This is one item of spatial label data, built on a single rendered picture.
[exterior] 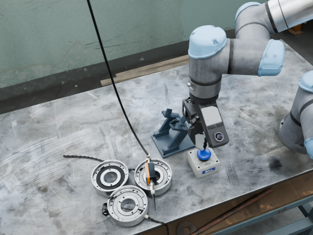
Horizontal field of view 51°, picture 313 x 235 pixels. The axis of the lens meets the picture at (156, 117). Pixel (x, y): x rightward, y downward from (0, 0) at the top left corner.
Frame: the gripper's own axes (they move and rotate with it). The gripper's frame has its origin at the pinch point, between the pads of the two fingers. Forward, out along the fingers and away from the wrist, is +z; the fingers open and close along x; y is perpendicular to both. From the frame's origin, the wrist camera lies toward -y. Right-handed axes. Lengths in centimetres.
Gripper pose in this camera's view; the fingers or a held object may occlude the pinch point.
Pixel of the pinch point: (204, 148)
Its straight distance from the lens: 91.5
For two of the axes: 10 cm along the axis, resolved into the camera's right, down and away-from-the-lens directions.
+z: 0.6, 6.9, 7.2
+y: -3.3, -6.6, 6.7
